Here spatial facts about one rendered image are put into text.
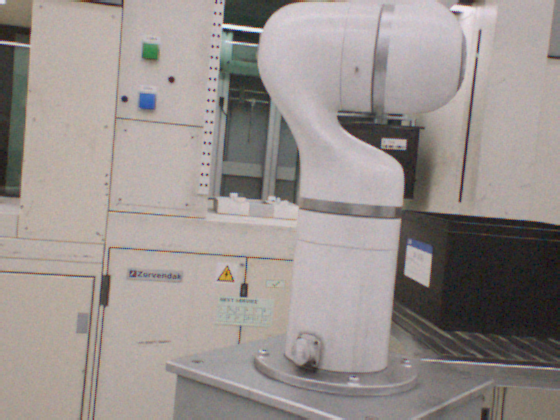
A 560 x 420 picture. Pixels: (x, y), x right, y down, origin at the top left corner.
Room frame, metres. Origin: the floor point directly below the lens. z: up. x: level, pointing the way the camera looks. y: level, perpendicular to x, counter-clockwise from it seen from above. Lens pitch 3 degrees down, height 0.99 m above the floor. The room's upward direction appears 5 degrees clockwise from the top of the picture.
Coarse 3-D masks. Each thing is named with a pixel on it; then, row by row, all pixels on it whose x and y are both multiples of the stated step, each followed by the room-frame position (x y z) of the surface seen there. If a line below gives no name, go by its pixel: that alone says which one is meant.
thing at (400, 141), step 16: (368, 112) 1.83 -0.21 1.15; (352, 128) 1.75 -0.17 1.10; (368, 128) 1.75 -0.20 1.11; (384, 128) 1.75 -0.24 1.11; (400, 128) 1.76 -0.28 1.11; (416, 128) 1.76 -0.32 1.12; (384, 144) 1.76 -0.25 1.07; (400, 144) 1.76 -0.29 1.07; (416, 144) 1.76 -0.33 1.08; (400, 160) 1.76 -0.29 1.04; (416, 160) 1.77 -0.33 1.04
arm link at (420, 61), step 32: (352, 0) 0.96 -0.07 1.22; (384, 0) 0.91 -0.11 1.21; (416, 0) 0.85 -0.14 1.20; (448, 0) 1.11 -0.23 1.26; (384, 32) 0.78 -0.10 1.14; (416, 32) 0.77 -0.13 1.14; (448, 32) 0.78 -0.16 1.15; (384, 64) 0.78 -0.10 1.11; (416, 64) 0.77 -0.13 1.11; (448, 64) 0.77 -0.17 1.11; (384, 96) 0.80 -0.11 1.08; (416, 96) 0.79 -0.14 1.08; (448, 96) 0.80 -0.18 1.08
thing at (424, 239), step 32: (416, 224) 1.29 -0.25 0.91; (448, 224) 1.13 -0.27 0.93; (480, 224) 1.13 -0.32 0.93; (512, 224) 1.42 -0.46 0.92; (544, 224) 1.40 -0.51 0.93; (416, 256) 1.27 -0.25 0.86; (448, 256) 1.13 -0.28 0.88; (480, 256) 1.13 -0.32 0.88; (512, 256) 1.14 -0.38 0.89; (544, 256) 1.14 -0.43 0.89; (416, 288) 1.25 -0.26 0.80; (448, 288) 1.13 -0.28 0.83; (480, 288) 1.13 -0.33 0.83; (512, 288) 1.14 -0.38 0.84; (544, 288) 1.14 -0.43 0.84; (448, 320) 1.12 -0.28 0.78; (480, 320) 1.13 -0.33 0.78; (512, 320) 1.14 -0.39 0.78; (544, 320) 1.14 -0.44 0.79
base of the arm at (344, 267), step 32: (320, 224) 0.79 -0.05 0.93; (352, 224) 0.78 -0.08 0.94; (384, 224) 0.79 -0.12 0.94; (320, 256) 0.79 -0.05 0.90; (352, 256) 0.78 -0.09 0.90; (384, 256) 0.79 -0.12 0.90; (320, 288) 0.79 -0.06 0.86; (352, 288) 0.78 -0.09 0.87; (384, 288) 0.80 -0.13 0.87; (288, 320) 0.83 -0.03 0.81; (320, 320) 0.79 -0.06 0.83; (352, 320) 0.78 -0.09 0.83; (384, 320) 0.80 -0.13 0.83; (256, 352) 0.84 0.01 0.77; (288, 352) 0.82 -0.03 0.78; (320, 352) 0.78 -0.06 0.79; (352, 352) 0.78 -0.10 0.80; (384, 352) 0.81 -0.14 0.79; (320, 384) 0.75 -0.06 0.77; (352, 384) 0.75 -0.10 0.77; (384, 384) 0.76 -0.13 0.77; (416, 384) 0.81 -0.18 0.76
